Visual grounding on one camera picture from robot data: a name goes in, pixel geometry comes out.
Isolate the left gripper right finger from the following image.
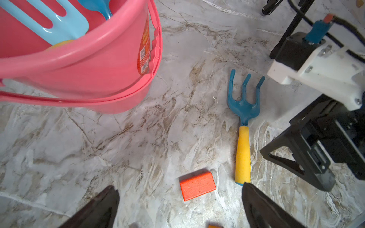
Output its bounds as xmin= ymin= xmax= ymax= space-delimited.
xmin=242 ymin=183 xmax=305 ymax=228

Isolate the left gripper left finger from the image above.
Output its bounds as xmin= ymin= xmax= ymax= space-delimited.
xmin=60 ymin=185 xmax=120 ymax=228

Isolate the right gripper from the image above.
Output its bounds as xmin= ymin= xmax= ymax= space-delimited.
xmin=260 ymin=95 xmax=365 ymax=192

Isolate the teal rake yellow handle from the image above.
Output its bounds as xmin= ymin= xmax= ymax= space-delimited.
xmin=78 ymin=0 xmax=112 ymax=20
xmin=227 ymin=69 xmax=265 ymax=186

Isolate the light blue garden fork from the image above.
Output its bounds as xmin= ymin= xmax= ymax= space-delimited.
xmin=1 ymin=0 xmax=89 ymax=46

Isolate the yellow scoop yellow handle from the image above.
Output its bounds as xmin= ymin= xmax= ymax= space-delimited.
xmin=48 ymin=40 xmax=74 ymax=49

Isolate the orange cube block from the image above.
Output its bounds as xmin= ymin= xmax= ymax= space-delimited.
xmin=208 ymin=225 xmax=222 ymax=228

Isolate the red rectangular block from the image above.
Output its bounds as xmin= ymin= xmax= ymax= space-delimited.
xmin=180 ymin=172 xmax=216 ymax=201

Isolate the pink plastic bucket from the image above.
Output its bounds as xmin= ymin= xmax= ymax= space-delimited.
xmin=1 ymin=1 xmax=163 ymax=114

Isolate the black perforated music stand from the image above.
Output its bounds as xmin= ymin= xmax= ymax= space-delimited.
xmin=261 ymin=0 xmax=316 ymax=59

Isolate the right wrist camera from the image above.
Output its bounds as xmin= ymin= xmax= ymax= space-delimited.
xmin=268 ymin=14 xmax=365 ymax=111

